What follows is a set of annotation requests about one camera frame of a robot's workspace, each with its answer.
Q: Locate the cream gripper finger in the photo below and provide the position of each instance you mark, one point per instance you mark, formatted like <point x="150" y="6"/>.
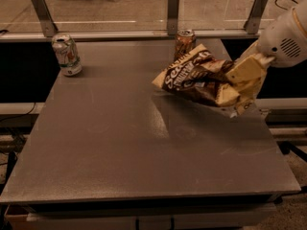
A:
<point x="252" y="49"/>
<point x="247" y="77"/>

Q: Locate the brown sea salt chip bag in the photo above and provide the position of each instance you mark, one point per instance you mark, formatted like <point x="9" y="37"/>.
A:
<point x="200" y="78"/>

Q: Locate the orange soda can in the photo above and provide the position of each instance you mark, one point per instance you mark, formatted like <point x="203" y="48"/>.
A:
<point x="185" y="42"/>

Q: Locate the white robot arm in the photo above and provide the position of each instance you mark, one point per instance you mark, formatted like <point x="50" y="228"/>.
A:
<point x="285" y="39"/>

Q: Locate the white green soda can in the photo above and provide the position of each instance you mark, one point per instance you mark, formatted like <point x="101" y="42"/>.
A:
<point x="67" y="55"/>

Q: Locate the right metal bracket post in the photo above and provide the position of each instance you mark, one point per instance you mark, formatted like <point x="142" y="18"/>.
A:
<point x="253" y="22"/>

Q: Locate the metal bracket post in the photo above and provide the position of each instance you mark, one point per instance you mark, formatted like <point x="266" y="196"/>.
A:
<point x="172" y="16"/>
<point x="48" y="26"/>
<point x="253" y="22"/>

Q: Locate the middle metal bracket post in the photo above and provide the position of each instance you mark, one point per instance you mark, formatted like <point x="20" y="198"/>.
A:
<point x="172" y="16"/>

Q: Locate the left metal bracket post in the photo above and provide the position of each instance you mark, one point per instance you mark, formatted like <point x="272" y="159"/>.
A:
<point x="48" y="26"/>

